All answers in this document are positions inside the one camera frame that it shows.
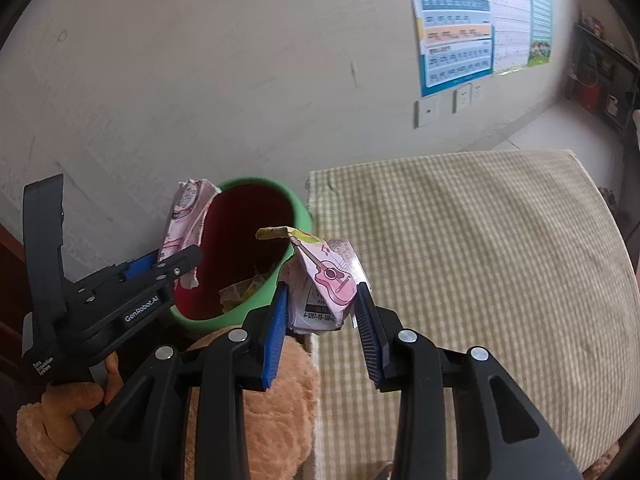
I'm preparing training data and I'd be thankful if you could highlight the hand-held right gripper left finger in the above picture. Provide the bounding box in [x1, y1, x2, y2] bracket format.
[57, 282, 290, 480]

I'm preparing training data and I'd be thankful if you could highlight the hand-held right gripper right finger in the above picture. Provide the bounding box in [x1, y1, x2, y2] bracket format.
[353, 285, 585, 480]

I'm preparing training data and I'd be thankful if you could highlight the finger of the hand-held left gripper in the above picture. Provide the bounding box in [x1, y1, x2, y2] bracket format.
[125, 244, 204, 295]
[117, 252, 162, 282]

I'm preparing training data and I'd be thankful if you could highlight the pink plastic wrapper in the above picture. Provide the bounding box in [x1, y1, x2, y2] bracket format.
[156, 178, 222, 290]

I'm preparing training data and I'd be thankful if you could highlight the white carton with pink print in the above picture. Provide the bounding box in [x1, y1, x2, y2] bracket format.
[256, 226, 362, 335]

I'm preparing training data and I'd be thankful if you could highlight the green rimmed red bin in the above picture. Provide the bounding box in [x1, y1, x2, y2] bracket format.
[167, 176, 314, 337]

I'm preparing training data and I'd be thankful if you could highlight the person's left hand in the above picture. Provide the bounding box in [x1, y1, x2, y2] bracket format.
[41, 351, 124, 417]

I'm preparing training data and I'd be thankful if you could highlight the dark wooden cabinet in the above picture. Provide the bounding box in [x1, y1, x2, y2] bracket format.
[0, 224, 32, 401]

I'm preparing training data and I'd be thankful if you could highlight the checked tablecloth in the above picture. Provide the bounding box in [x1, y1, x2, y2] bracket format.
[305, 149, 640, 480]

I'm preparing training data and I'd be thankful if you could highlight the red box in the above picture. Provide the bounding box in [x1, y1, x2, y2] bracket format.
[577, 80, 601, 112]

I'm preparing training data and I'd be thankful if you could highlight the dark metal shelf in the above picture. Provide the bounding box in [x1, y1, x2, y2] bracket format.
[565, 7, 640, 127]

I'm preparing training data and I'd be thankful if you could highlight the white wall plate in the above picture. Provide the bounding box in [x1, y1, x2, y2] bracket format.
[415, 96, 440, 130]

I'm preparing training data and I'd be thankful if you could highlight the large blue wall poster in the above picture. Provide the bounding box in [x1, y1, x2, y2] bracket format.
[404, 0, 495, 98]

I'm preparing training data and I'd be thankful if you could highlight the white grid wall poster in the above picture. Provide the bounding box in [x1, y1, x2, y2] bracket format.
[487, 0, 532, 77]

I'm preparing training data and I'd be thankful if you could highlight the narrow green wall poster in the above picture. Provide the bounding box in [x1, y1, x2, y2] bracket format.
[527, 0, 553, 68]

